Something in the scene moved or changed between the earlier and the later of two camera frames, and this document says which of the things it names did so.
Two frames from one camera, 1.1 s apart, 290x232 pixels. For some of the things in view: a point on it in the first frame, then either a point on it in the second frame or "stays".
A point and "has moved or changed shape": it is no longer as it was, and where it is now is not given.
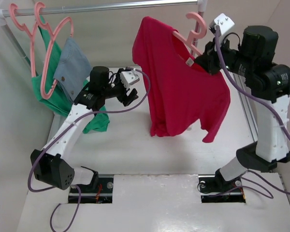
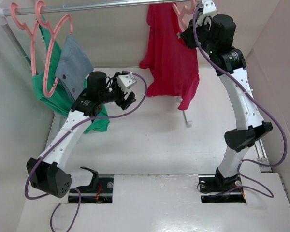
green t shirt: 48,52 stays
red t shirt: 183,93 has moved or changed shape
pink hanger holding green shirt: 31,35 stays
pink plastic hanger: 189,41 has moved or changed shape
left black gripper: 132,95 stays
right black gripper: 208,60 -> 188,36
